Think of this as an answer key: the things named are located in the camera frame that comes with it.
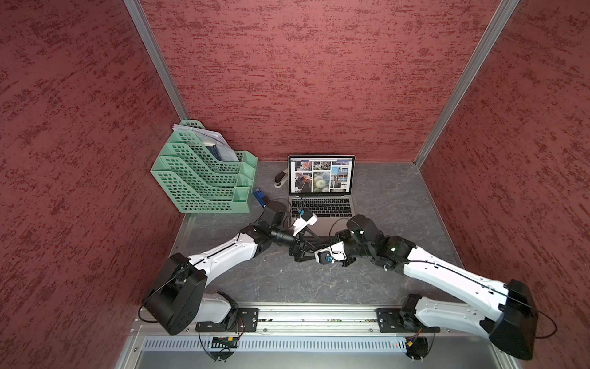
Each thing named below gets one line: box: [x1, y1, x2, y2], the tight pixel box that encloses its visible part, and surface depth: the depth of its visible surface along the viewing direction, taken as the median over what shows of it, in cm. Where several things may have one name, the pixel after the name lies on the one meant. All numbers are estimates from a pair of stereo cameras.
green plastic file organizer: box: [150, 119, 259, 214], surface depth 99 cm
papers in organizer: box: [172, 123, 240, 163], surface depth 102 cm
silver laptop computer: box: [287, 155, 356, 237], surface depth 103 cm
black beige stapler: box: [274, 168, 289, 189], surface depth 112 cm
